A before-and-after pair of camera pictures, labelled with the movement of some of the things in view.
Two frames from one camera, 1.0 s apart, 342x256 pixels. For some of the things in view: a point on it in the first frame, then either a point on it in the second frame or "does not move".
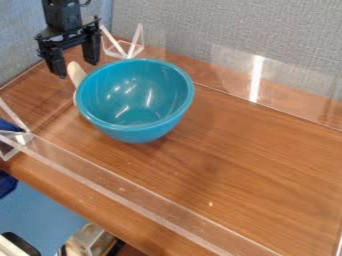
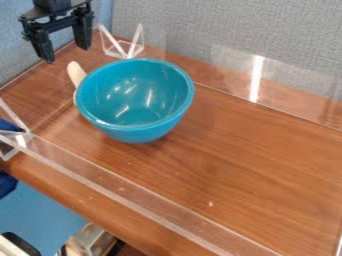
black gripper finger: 57,62 to 42,41
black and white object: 15,246 does not move
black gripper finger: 91,40 to 83,23
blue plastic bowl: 136,98 does not move
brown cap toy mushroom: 75,73 does not move
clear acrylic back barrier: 270,51 does not move
